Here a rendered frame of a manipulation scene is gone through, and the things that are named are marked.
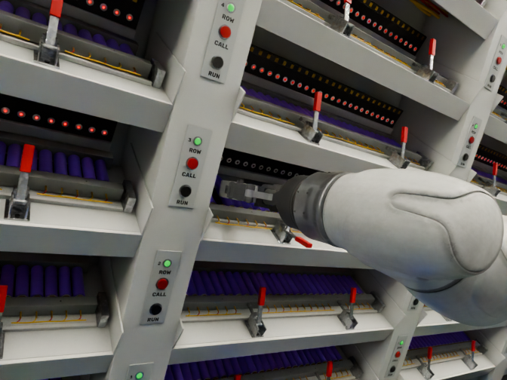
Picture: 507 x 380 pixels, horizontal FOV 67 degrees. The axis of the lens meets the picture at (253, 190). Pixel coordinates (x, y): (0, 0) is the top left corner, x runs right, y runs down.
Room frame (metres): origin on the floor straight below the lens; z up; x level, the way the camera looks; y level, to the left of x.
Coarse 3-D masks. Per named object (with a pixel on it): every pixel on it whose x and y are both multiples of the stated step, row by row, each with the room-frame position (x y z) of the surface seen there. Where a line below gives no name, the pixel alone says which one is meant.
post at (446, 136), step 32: (448, 32) 1.04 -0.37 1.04; (448, 64) 1.02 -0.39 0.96; (480, 64) 0.95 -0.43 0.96; (480, 96) 0.96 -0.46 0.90; (416, 128) 1.04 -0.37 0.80; (448, 128) 0.97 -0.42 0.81; (480, 128) 0.98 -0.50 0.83; (384, 288) 0.99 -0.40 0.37; (416, 320) 0.99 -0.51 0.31; (384, 352) 0.95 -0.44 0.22
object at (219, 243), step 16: (240, 176) 0.82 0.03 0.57; (256, 176) 0.84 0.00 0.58; (272, 176) 0.87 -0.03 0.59; (208, 208) 0.60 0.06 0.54; (208, 224) 0.59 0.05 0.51; (208, 240) 0.61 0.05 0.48; (224, 240) 0.63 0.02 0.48; (240, 240) 0.65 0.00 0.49; (256, 240) 0.67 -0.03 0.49; (272, 240) 0.70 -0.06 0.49; (208, 256) 0.63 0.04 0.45; (224, 256) 0.64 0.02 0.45; (240, 256) 0.66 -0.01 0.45; (256, 256) 0.68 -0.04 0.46; (272, 256) 0.70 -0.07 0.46; (288, 256) 0.72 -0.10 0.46; (304, 256) 0.74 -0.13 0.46; (320, 256) 0.76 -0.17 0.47; (336, 256) 0.79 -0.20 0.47; (352, 256) 0.81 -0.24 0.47
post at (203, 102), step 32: (160, 0) 0.70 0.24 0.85; (192, 0) 0.56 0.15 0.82; (256, 0) 0.59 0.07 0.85; (160, 32) 0.66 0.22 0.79; (192, 32) 0.55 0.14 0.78; (192, 64) 0.55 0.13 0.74; (192, 96) 0.56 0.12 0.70; (224, 96) 0.59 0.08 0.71; (224, 128) 0.59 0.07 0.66; (160, 160) 0.55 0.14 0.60; (160, 192) 0.55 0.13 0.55; (160, 224) 0.56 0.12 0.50; (192, 224) 0.59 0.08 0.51; (192, 256) 0.60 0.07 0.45; (128, 288) 0.55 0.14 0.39; (128, 320) 0.55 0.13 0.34; (128, 352) 0.56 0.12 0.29; (160, 352) 0.59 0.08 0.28
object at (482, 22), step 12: (420, 0) 0.99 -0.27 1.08; (432, 0) 0.84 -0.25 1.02; (444, 0) 0.84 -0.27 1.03; (456, 0) 0.86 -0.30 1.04; (468, 0) 0.87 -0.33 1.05; (480, 0) 0.97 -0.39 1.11; (492, 0) 0.96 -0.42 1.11; (504, 0) 0.94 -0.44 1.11; (432, 12) 1.01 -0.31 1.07; (444, 12) 1.01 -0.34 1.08; (456, 12) 0.87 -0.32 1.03; (468, 12) 0.89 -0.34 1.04; (480, 12) 0.90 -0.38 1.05; (492, 12) 0.96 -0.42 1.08; (504, 12) 0.93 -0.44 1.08; (468, 24) 0.90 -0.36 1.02; (480, 24) 0.92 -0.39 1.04; (492, 24) 0.94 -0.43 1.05
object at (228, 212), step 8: (216, 208) 0.66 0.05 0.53; (224, 208) 0.67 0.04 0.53; (232, 208) 0.69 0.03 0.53; (240, 208) 0.70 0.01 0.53; (216, 216) 0.67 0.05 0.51; (224, 216) 0.67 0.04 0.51; (232, 216) 0.68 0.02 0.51; (240, 216) 0.69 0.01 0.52; (248, 216) 0.70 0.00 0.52; (256, 216) 0.71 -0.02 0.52; (264, 216) 0.72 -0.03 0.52; (272, 216) 0.73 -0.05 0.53; (280, 216) 0.74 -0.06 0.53; (224, 224) 0.66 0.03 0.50; (232, 224) 0.67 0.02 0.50; (248, 224) 0.69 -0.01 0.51; (272, 224) 0.74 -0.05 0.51
